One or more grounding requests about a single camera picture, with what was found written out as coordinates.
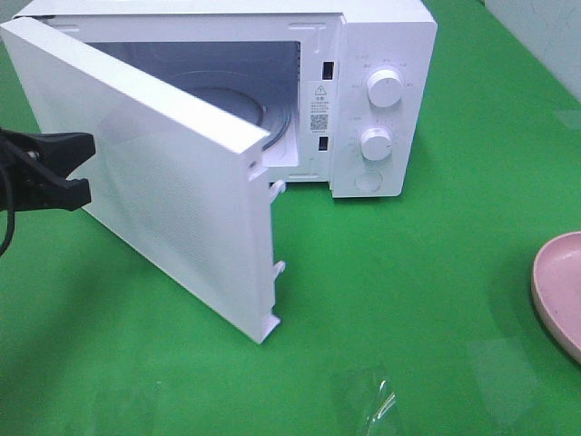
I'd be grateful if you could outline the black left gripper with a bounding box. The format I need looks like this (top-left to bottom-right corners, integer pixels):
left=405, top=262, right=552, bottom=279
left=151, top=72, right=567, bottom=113
left=1, top=129, right=95, bottom=212

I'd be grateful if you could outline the white microwave door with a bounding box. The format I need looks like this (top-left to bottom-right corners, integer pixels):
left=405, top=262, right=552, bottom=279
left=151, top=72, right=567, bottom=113
left=1, top=17, right=285, bottom=342

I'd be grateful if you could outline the round microwave door button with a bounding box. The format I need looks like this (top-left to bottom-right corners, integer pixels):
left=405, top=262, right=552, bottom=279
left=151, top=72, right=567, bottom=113
left=355, top=171, right=383, bottom=193

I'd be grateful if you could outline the white microwave knob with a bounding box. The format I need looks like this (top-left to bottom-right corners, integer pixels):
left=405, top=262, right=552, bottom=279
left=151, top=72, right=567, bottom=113
left=360, top=127, right=392, bottom=162
left=366, top=68, right=403, bottom=108

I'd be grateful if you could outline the pink plate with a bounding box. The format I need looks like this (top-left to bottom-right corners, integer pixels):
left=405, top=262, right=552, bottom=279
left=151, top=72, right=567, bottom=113
left=531, top=232, right=580, bottom=362

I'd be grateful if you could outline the glass microwave turntable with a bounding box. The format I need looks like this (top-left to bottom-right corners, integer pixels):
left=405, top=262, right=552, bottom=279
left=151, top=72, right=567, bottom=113
left=183, top=83, right=292, bottom=150

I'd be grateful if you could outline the white microwave oven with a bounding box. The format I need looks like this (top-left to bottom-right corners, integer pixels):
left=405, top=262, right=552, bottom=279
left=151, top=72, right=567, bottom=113
left=10, top=1, right=438, bottom=197

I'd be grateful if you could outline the green table cloth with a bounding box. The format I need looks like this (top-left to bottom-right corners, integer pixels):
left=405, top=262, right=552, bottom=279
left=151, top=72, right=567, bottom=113
left=1, top=1, right=580, bottom=435

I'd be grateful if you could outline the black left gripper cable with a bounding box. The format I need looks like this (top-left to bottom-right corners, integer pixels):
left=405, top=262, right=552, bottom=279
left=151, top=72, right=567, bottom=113
left=0, top=128, right=19, bottom=258

